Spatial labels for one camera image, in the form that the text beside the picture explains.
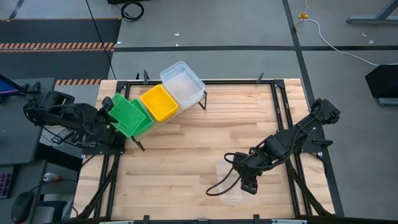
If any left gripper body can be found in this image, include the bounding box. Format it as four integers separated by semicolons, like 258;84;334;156
93;110;112;130

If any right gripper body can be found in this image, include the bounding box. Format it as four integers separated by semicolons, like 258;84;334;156
234;151;265;182

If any clear plastic basket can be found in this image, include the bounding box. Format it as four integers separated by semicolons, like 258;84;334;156
216;158;252;205
159;60;206;111

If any black power adapter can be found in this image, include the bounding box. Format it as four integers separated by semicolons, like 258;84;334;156
51;128;75;145

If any black mat hazard striped edge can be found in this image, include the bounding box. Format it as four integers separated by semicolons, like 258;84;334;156
0;17;123;86

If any silver can red top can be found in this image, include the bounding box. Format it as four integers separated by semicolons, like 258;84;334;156
42;172;62;183

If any grey desk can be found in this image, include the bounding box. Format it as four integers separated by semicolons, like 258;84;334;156
0;77;56;166

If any dark desk surface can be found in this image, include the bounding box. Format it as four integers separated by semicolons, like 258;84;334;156
0;159;48;224

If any monitor with purple screen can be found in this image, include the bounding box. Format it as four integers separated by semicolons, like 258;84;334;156
0;73;42;98

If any black backlit keyboard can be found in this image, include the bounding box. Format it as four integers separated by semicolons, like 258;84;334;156
0;164;16;200

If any black computer mouse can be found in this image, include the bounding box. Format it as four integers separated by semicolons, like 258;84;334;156
11;191;35;224

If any black equipment case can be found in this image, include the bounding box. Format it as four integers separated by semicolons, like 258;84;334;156
364;63;398;106

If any grey metal stand foot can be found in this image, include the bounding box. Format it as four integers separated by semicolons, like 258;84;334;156
346;0;398;25

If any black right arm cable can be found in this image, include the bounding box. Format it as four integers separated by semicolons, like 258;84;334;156
206;151;243;197

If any thin black floor cable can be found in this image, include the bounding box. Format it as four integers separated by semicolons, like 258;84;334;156
84;0;118;80

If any black aluminium table frame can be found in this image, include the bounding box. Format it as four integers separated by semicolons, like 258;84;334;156
71;79;333;224

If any coiled black cable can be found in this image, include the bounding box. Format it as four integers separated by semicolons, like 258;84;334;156
120;1;146;22

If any white floor cable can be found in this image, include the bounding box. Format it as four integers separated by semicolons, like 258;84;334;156
300;0;398;68

